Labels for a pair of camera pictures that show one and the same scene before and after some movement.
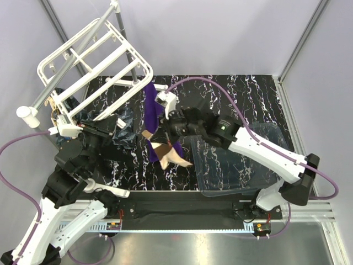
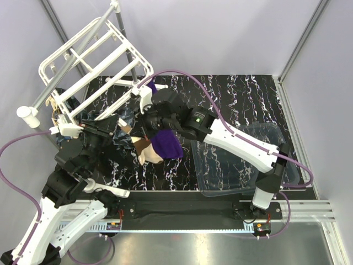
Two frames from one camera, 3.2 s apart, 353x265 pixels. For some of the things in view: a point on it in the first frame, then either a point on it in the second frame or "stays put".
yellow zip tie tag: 54,113 stays put
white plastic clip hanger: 95,70 stays put
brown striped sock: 164,150 -> 145,150
